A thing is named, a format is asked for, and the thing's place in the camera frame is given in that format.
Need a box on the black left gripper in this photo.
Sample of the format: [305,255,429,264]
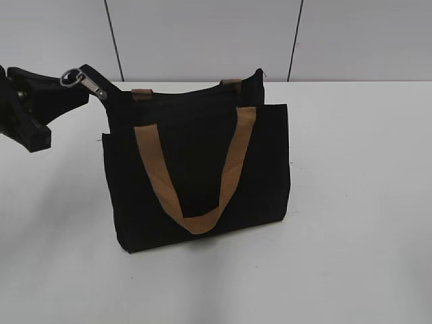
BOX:
[0,63,117,154]

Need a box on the black canvas tote bag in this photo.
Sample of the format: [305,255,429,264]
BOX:
[101,67,292,254]

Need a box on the tan rear bag handle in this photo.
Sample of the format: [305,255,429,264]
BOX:
[130,79,242,102]

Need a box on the tan bag handle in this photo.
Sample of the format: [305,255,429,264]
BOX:
[134,107,257,235]
[130,79,242,102]

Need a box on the tan front bag handle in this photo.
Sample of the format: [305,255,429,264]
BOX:
[134,107,257,235]

